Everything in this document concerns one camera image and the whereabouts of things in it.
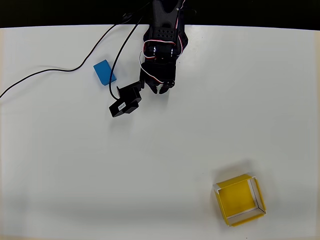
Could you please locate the thin black cable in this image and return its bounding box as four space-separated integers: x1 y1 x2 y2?
108 0 153 100
0 14 134 99

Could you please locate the black wrist-mounted camera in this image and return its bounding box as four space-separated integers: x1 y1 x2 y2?
108 80 146 119

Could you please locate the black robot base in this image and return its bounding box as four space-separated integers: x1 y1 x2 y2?
177 23 190 58

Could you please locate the yellow paper box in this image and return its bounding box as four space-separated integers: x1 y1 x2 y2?
212 174 267 228

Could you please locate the blue cube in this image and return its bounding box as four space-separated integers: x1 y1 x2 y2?
93 59 118 87

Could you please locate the red white servo wire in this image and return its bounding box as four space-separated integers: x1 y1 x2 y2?
174 0 187 31
139 39 176 85

